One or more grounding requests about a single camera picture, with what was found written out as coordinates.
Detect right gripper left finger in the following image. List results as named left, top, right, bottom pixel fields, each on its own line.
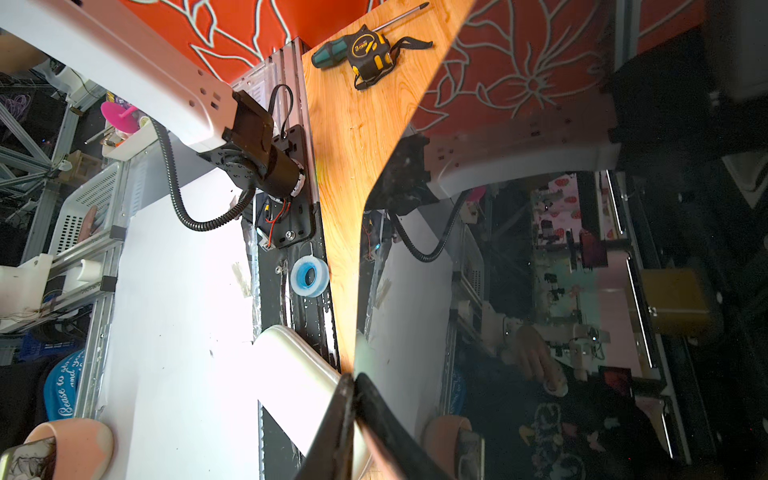
left=295, top=374, right=355, bottom=480

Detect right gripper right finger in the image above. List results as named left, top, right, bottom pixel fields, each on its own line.
left=353, top=373, right=450, bottom=479

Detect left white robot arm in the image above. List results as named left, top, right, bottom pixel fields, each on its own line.
left=1, top=1, right=306, bottom=232

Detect mint green glasses case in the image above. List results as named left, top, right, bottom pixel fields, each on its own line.
left=252, top=325, right=371, bottom=479

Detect blue tape roll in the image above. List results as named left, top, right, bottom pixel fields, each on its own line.
left=289, top=255, right=330, bottom=298

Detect yellow black tape measure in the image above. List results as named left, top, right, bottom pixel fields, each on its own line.
left=347, top=25, right=434, bottom=91

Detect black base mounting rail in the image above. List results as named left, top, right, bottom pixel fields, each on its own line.
left=248, top=35, right=343, bottom=480

